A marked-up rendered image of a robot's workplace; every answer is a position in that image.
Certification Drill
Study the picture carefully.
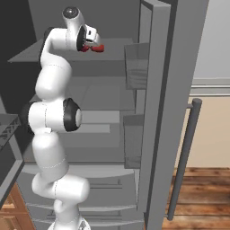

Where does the grey freezer drawer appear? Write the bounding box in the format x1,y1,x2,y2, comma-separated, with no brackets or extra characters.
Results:
15,164,146,230

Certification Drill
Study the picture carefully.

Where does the wooden cupboard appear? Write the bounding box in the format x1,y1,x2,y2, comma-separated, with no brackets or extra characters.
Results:
0,181,36,230

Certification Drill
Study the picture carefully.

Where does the red steak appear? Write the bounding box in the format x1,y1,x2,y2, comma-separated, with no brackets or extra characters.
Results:
80,44,105,54

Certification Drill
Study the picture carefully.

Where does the dark grey fridge door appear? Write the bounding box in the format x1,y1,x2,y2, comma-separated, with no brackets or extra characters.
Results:
0,0,41,210

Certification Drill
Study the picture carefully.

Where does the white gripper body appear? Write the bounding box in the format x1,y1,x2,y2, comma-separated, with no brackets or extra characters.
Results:
90,29,102,46

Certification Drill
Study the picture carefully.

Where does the grey fridge door handle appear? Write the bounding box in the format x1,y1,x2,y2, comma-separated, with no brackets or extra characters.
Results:
165,97,203,222

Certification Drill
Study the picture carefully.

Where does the grey fridge shelf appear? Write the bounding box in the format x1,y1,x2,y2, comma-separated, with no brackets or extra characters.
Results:
7,37,142,64
29,75,137,112

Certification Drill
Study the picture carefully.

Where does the clear fridge door bin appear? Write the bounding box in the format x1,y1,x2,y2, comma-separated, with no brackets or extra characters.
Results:
122,113,146,170
123,42,150,91

